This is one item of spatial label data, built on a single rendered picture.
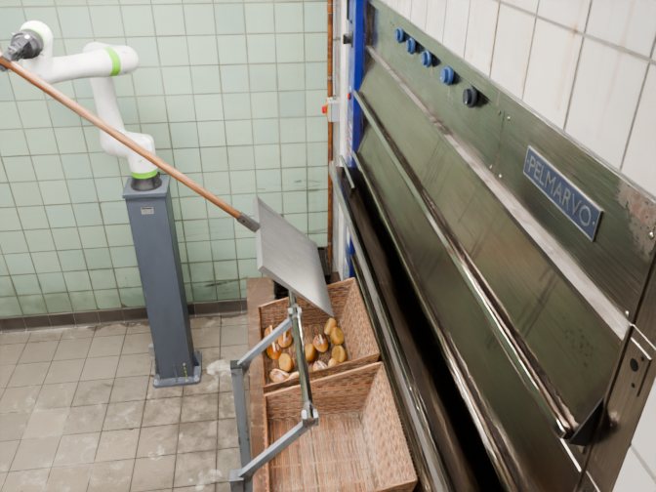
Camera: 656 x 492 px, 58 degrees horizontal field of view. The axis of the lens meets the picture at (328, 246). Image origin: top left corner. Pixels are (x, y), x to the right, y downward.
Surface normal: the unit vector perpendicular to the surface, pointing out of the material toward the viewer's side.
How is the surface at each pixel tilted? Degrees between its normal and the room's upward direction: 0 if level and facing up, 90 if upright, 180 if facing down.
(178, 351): 90
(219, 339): 0
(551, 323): 70
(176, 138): 90
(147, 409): 0
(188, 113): 90
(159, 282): 90
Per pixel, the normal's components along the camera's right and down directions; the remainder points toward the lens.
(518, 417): -0.93, -0.23
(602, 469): -0.99, 0.07
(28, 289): 0.13, 0.51
